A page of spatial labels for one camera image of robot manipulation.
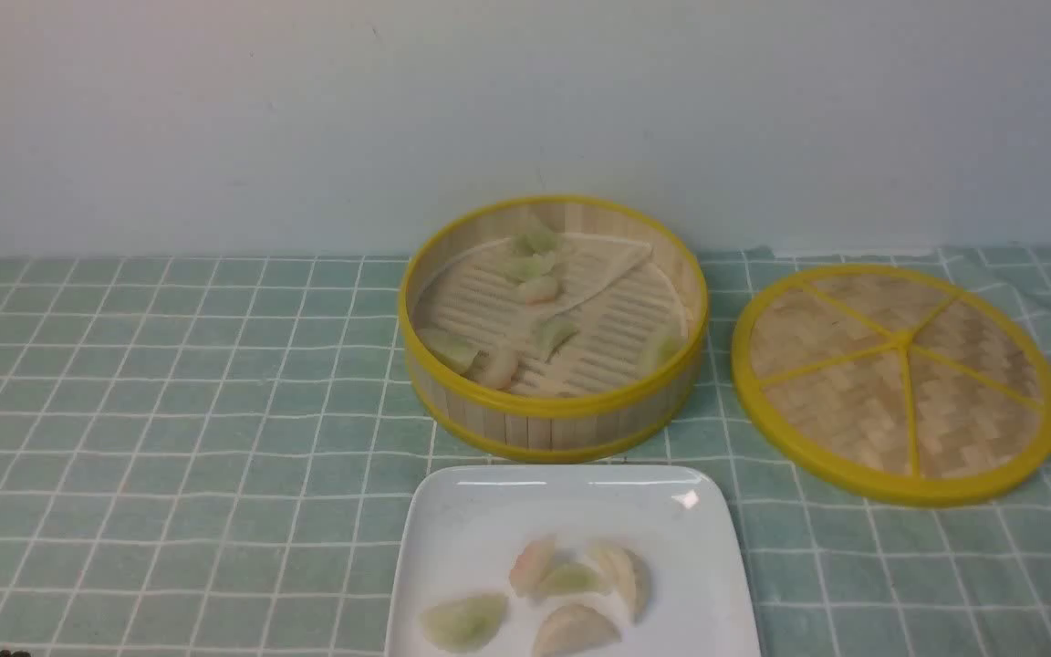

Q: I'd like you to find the pink dumpling on plate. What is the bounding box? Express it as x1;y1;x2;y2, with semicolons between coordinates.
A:
508;534;557;598

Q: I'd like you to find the small green dumpling on plate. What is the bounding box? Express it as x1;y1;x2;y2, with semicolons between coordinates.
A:
531;561;610;601

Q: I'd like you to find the white dumpling on plate right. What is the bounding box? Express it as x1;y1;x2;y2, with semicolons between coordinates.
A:
588;540;653;625

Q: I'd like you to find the white dumpling on plate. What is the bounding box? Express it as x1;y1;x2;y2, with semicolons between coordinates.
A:
588;540;653;625
531;603;622;656

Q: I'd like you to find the white square plate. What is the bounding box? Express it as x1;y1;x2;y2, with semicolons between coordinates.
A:
384;464;763;656

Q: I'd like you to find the green dumpling on plate left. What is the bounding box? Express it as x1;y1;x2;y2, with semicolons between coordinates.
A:
420;593;509;654

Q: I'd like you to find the white dumpling on plate bottom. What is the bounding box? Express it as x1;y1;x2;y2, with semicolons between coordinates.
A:
531;603;622;656

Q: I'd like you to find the yellow rimmed bamboo steamer basket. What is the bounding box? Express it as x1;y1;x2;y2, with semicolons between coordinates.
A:
398;196;709;464

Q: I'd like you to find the pink dumpling steamer middle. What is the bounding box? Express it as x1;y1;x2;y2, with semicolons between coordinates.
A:
514;275;562;305

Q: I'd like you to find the pink dumpling steamer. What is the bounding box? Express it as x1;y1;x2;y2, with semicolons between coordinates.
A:
470;345;520;391
514;275;562;305

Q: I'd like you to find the pink dumpling steamer front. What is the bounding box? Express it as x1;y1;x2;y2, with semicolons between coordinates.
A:
470;345;520;391

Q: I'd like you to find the pale green dumpling steamer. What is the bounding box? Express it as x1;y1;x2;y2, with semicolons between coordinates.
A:
499;251;557;284

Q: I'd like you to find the green dumpling steamer back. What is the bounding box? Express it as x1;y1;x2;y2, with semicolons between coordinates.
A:
509;217;564;256

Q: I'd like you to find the yellow rimmed woven steamer lid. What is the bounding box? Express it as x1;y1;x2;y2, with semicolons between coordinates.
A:
730;265;1051;507

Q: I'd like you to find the green checkered tablecloth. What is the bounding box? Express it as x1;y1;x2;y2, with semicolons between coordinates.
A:
0;246;1051;656

